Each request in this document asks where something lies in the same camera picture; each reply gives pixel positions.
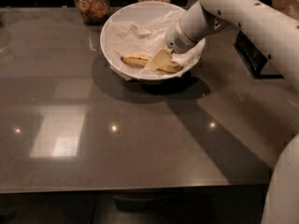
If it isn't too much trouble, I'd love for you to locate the yellow banana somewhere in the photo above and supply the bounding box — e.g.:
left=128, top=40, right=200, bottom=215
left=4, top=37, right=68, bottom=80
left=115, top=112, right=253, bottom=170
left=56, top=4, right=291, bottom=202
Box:
left=121, top=53, right=182, bottom=73

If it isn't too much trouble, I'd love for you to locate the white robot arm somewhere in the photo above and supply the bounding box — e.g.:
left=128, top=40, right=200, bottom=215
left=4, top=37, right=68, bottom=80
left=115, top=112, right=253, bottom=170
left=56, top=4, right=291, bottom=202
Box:
left=164, top=0, right=299, bottom=224

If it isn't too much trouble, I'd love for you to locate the white crumpled paper towel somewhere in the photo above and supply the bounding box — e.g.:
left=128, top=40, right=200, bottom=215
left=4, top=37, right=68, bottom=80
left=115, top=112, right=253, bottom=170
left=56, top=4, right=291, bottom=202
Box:
left=107, top=8, right=200, bottom=81

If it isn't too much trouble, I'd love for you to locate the brown paper bag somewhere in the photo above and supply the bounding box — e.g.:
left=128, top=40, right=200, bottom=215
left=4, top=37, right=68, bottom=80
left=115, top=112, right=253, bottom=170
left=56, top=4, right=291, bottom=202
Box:
left=271, top=0, right=299, bottom=21

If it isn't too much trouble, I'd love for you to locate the white round bowl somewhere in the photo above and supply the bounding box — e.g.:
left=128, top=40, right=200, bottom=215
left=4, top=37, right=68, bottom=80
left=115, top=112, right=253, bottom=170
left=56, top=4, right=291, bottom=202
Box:
left=99, top=1, right=206, bottom=86

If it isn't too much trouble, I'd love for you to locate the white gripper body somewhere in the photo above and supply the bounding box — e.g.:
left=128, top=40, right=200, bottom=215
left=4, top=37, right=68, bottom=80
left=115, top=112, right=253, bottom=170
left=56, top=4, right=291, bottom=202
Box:
left=164, top=22, right=195, bottom=54

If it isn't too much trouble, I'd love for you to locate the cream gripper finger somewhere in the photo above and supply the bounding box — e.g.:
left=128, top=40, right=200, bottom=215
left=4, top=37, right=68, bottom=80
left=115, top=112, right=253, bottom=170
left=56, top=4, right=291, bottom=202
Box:
left=146, top=48, right=172, bottom=72

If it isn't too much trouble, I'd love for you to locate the glass jar with brown cereal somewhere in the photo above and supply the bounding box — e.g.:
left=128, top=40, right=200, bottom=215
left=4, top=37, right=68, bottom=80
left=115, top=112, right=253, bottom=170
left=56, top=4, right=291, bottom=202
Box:
left=74, top=0, right=110, bottom=24

